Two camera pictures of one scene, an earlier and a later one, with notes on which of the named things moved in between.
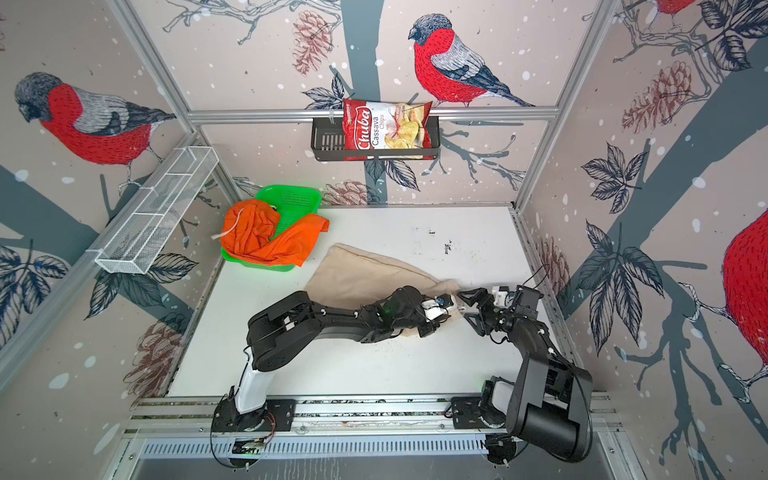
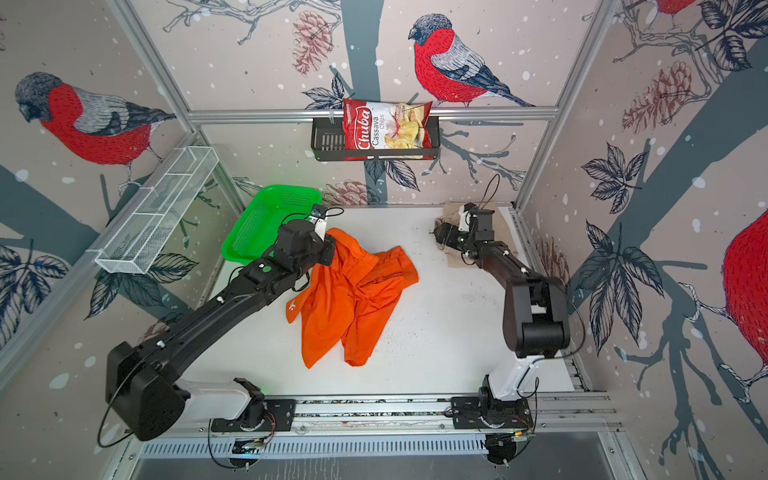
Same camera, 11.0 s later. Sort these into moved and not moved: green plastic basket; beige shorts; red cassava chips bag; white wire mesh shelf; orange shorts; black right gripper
Moved: orange shorts; black right gripper; beige shorts
Not moved: white wire mesh shelf; red cassava chips bag; green plastic basket
